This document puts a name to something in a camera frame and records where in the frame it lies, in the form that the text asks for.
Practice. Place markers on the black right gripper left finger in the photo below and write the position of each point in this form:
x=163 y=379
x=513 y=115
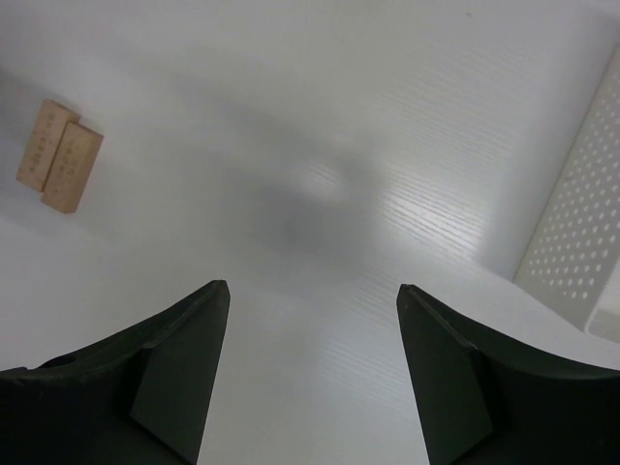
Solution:
x=139 y=396

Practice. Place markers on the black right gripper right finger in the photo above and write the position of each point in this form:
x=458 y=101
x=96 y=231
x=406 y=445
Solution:
x=486 y=398

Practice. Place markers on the white perforated plastic basket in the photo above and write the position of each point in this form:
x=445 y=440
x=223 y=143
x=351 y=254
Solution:
x=571 y=265

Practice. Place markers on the long light wood block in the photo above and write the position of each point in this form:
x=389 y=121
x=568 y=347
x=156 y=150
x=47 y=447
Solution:
x=71 y=168
x=40 y=150

